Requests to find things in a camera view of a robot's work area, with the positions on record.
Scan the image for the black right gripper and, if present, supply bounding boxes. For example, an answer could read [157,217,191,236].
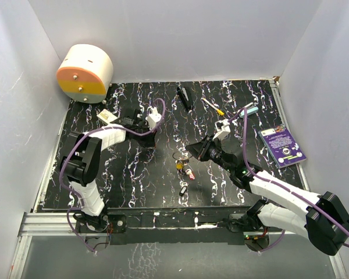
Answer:
[186,134,234,173]

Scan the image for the metal keyring with keys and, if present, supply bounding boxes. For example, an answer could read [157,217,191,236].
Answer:
[172,151,191,174]

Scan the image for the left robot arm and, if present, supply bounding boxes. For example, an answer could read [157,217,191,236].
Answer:
[59,107,162,232]

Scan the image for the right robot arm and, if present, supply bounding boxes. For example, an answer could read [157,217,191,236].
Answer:
[186,136,349,256]

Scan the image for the pale green cardboard box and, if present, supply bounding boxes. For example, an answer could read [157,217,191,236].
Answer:
[97,109,118,125]

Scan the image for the red tag key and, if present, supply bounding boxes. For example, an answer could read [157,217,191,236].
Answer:
[186,169,195,180]

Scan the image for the black key tag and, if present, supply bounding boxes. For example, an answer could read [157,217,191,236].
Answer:
[179,186,187,196]

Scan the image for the black stapler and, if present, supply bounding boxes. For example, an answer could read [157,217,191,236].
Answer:
[177,87,194,112]

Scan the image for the light blue stapler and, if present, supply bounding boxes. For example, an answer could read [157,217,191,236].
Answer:
[239,102,258,119]

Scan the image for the white round drawer cabinet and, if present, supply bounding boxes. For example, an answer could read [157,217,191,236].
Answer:
[56,44,113,103]

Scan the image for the purple booklet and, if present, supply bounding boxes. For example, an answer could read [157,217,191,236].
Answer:
[258,124,307,169]

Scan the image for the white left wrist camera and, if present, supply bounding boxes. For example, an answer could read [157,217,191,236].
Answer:
[146,106,164,130]

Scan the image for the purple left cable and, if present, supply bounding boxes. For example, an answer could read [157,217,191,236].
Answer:
[59,98,167,253]

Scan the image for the purple cable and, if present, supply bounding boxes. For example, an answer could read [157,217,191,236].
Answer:
[227,107,349,252]
[59,98,167,253]

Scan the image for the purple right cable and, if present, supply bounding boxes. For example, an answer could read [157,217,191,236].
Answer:
[227,107,349,252]

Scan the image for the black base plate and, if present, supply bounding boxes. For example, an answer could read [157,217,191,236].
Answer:
[72,208,270,251]

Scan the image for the aluminium frame rail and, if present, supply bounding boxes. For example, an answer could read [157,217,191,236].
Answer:
[19,210,335,237]

